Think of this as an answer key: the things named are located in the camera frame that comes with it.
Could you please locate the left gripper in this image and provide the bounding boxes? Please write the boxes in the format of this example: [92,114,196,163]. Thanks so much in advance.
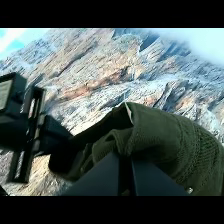
[0,113,74,158]

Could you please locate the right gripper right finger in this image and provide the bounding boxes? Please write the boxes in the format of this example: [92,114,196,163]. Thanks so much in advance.
[130,159,188,197]

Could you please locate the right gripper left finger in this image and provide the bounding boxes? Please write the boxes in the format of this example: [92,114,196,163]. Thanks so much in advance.
[62,151,122,197]

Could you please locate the olive green garment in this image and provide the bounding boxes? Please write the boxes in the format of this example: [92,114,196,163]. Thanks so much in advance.
[48,101,224,197]

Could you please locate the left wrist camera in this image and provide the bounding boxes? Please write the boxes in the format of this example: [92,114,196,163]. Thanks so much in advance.
[0,71,47,184]

